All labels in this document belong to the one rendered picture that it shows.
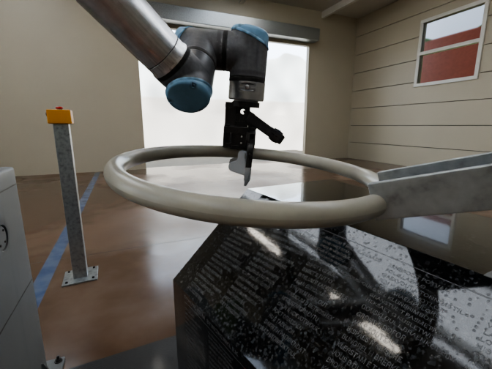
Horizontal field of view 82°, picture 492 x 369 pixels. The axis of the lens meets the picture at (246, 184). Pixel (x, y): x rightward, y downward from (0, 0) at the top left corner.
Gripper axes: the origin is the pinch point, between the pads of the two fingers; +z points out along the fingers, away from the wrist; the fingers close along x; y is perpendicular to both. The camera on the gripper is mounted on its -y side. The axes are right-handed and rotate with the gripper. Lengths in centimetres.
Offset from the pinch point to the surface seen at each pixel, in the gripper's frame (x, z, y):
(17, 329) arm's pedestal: -1, 54, 69
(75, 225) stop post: -93, 61, 103
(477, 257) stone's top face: 39, 0, -32
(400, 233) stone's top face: 30.1, 0.5, -25.8
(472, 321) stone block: 47, 4, -26
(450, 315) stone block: 45, 5, -24
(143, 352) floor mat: -27, 88, 39
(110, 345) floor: -33, 91, 56
